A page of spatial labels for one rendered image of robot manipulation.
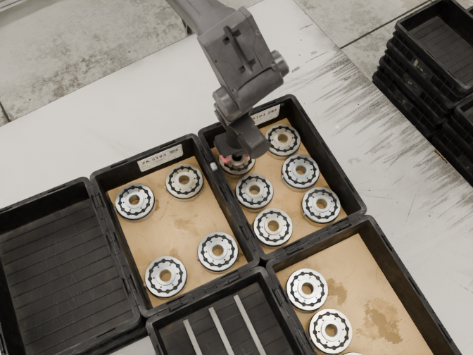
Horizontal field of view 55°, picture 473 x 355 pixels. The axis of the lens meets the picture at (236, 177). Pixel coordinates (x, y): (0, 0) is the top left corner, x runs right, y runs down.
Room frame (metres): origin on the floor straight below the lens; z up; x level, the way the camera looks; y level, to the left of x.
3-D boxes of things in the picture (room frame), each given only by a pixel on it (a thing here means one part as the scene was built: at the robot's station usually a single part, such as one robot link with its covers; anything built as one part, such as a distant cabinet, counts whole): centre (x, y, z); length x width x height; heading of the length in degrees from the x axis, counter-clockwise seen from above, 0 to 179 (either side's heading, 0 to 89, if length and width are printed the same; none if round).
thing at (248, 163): (0.60, 0.00, 0.86); 0.10 x 0.10 x 0.01
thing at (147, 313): (0.39, 0.16, 0.92); 0.40 x 0.30 x 0.02; 27
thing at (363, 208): (0.53, -0.11, 0.92); 0.40 x 0.30 x 0.02; 27
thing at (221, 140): (0.60, 0.00, 0.98); 0.10 x 0.07 x 0.07; 115
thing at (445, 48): (1.30, -0.86, 0.37); 0.40 x 0.30 x 0.45; 35
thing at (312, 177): (0.56, -0.18, 0.86); 0.10 x 0.10 x 0.01
